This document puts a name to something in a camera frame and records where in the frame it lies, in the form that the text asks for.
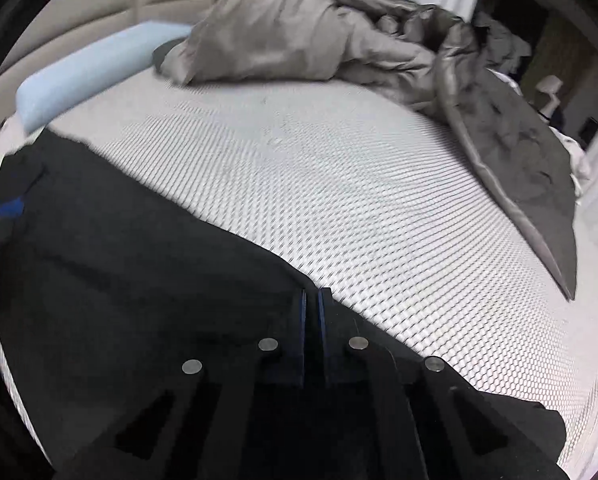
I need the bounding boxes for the beige upholstered headboard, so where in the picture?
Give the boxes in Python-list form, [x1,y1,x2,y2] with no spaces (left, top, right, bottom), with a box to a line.
[0,0,256,111]

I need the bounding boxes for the black pants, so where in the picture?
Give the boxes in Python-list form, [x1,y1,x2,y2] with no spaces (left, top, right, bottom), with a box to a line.
[0,127,568,480]

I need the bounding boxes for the dark grey pillow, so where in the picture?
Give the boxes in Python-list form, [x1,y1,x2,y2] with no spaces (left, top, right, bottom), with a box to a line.
[153,38,184,73]

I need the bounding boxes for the clothes pile on rack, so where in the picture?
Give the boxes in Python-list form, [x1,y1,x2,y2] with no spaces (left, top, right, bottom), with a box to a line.
[473,11,532,76]

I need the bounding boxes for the light blue pillow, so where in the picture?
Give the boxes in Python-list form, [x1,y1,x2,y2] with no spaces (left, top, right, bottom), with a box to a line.
[16,21,193,134]

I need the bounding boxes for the white crumpled bedding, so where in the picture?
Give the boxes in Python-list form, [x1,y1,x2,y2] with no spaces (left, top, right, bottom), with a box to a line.
[551,127,591,200]

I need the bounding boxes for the grey duvet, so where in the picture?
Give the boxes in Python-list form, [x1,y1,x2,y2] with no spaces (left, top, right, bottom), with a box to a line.
[158,0,577,298]

